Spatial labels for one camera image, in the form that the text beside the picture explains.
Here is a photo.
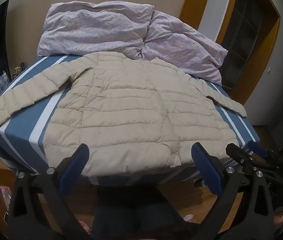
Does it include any dark glass panel door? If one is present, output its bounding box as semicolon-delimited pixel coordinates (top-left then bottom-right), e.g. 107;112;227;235
221;2;265;88

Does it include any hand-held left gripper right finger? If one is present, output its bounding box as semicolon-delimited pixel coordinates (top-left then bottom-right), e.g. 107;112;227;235
191;142;275;240

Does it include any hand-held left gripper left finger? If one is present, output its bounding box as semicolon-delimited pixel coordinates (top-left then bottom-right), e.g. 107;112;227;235
7;143;99;240

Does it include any wooden wall trim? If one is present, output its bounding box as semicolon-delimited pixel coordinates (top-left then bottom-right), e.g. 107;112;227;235
179;0;240;30

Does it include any blue white striped bed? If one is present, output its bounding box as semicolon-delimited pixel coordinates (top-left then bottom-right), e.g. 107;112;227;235
0;54;260;184

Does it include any wooden door frame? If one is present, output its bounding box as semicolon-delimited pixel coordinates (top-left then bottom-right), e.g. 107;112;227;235
216;0;281;106

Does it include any pink crumpled duvet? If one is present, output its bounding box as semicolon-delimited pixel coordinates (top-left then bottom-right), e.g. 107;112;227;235
37;1;229;87

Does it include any side table clutter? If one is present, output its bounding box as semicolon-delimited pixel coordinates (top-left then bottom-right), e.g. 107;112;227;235
0;61;30;96

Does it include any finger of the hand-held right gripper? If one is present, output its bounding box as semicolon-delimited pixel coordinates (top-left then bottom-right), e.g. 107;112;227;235
247;140;283;171
225;142;265;173

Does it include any beige puffer jacket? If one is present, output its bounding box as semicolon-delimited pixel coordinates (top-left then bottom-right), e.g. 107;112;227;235
0;51;247;178

